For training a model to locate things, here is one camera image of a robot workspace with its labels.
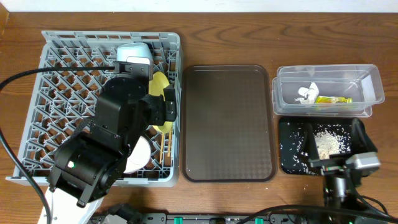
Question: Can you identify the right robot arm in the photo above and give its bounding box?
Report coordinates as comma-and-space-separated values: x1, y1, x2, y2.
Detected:
301, 118, 389, 218

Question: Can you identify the black waste tray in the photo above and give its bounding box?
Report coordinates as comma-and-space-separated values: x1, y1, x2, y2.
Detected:
278, 116, 371, 178

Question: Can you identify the light blue bowl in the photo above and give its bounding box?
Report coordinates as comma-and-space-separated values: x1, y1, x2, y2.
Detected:
116, 42, 153, 62

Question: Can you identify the yellow plate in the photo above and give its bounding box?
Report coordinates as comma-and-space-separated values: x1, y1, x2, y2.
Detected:
149, 72, 173, 134

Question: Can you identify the brown plastic serving tray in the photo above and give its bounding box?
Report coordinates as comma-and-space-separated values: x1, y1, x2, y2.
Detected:
181, 65, 277, 183

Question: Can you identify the pink small plate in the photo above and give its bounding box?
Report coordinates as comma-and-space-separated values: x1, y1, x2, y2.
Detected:
124, 136, 151, 174

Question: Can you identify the grey dishwasher rack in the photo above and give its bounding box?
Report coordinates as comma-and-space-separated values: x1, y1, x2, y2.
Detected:
18, 30, 183, 186

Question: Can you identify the yellow green snack wrapper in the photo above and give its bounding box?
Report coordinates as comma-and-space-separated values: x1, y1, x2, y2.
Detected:
315, 96, 353, 104

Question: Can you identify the spilled rice pile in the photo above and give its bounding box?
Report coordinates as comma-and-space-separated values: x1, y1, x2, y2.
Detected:
279, 121, 351, 175

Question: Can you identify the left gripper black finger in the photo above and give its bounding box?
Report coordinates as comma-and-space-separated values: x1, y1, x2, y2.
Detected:
163, 85, 177, 122
140, 94, 165, 126

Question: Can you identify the black cable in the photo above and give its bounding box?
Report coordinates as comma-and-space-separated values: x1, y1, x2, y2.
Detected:
0, 65, 116, 224

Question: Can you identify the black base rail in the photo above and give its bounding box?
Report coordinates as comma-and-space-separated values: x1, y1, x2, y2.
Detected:
88, 204, 380, 224

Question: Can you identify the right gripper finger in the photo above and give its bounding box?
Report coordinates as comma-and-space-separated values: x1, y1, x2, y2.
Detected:
300, 123, 320, 161
350, 118, 377, 154

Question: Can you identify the clear plastic container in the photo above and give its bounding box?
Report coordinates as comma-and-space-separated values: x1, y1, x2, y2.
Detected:
272, 64, 385, 118

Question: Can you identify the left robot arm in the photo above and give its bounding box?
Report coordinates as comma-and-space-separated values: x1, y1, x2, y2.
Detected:
47, 72, 177, 208

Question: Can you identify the white tissue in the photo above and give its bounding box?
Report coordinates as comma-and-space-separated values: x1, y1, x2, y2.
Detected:
295, 82, 320, 104

